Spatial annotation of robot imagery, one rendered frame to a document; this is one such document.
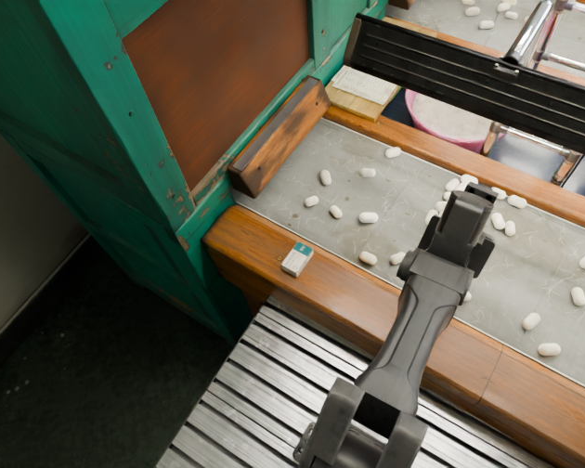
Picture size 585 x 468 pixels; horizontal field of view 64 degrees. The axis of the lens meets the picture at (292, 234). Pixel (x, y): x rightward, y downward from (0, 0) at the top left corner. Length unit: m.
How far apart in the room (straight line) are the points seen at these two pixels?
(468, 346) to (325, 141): 0.54
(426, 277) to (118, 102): 0.45
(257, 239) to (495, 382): 0.49
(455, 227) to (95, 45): 0.49
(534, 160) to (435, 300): 0.73
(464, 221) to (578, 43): 0.90
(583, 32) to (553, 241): 0.64
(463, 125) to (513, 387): 0.59
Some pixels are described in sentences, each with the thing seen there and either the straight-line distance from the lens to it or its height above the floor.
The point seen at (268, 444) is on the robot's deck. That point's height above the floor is 0.67.
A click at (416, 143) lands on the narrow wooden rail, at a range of 1.08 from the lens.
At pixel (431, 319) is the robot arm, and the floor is 1.07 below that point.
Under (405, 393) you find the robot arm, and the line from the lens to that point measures 0.48.
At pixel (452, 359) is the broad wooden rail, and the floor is 0.76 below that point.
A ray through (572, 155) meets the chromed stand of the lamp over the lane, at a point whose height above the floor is 0.85.
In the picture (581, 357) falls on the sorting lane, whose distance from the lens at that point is 0.96.
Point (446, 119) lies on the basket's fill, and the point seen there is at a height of 0.73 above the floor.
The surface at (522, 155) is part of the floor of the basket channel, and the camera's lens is 1.24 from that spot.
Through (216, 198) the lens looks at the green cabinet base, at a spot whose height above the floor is 0.81.
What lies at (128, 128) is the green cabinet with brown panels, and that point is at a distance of 0.71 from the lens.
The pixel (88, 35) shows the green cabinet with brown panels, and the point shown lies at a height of 1.24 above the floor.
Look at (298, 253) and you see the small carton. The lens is 0.89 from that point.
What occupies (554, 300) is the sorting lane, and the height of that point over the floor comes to 0.74.
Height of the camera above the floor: 1.57
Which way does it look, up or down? 59 degrees down
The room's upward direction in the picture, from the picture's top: 9 degrees counter-clockwise
